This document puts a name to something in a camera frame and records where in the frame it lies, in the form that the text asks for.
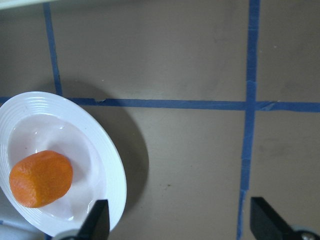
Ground orange mandarin fruit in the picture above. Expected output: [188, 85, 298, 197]
[9, 150, 73, 208]

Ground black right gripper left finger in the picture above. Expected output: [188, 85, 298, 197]
[76, 199, 110, 240]

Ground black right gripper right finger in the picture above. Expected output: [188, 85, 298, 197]
[250, 197, 320, 240]

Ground white ribbed ceramic plate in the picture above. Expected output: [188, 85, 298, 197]
[0, 91, 127, 237]

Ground cream bear plastic tray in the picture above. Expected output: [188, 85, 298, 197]
[0, 0, 51, 10]

